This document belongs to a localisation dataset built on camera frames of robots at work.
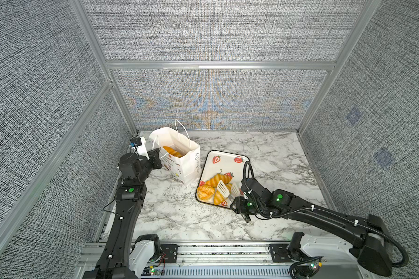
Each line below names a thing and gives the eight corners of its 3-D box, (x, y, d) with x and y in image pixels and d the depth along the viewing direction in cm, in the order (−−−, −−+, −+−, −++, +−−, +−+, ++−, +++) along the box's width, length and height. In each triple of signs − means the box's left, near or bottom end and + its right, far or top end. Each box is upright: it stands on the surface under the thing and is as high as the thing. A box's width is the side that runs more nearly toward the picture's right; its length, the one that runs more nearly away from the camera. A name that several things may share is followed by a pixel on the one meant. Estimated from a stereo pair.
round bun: (197, 201, 90) (197, 197, 86) (198, 188, 94) (197, 184, 91) (214, 201, 90) (214, 197, 86) (214, 188, 94) (214, 184, 91)
